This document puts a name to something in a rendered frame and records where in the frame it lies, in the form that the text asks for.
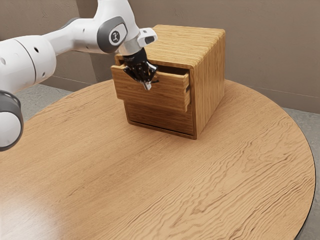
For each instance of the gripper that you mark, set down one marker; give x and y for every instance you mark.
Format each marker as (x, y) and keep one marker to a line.
(136, 63)

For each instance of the small wooden drawer cabinet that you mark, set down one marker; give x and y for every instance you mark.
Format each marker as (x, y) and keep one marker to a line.
(200, 75)

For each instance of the wooden drawer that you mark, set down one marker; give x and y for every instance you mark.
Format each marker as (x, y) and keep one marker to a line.
(160, 92)

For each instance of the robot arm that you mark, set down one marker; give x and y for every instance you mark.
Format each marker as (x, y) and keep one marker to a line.
(75, 32)

